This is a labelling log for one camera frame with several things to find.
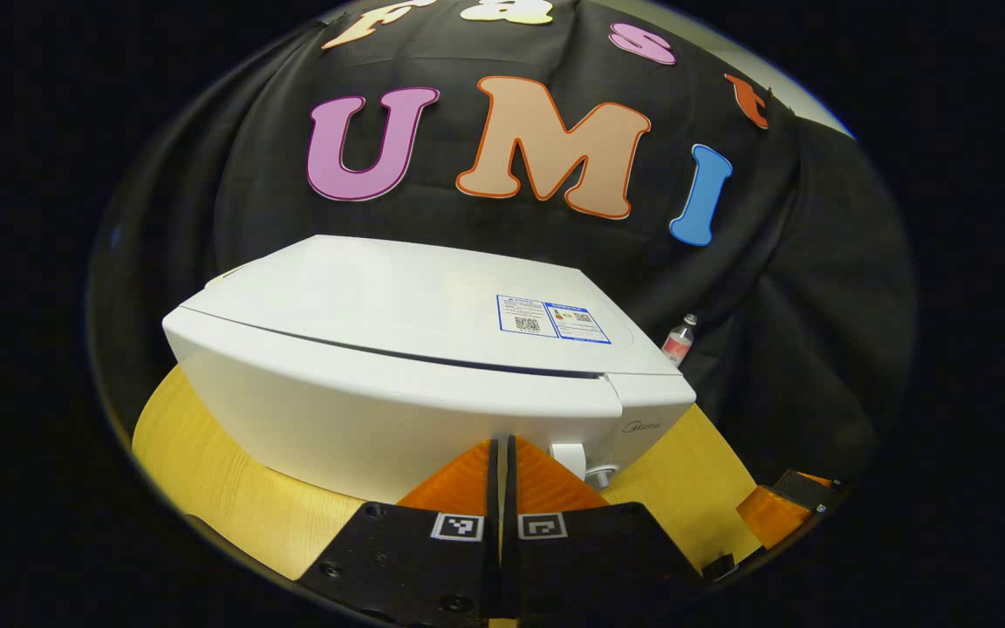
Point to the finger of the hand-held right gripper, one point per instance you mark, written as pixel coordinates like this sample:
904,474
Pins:
769,515

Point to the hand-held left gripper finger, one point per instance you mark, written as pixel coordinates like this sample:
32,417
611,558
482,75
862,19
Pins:
493,567
509,567

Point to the white microwave oven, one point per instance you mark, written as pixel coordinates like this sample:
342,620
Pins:
380,349

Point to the small bottle with pink label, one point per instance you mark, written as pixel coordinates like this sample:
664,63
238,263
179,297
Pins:
679,347

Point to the black backdrop cloth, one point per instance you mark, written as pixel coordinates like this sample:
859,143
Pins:
816,305

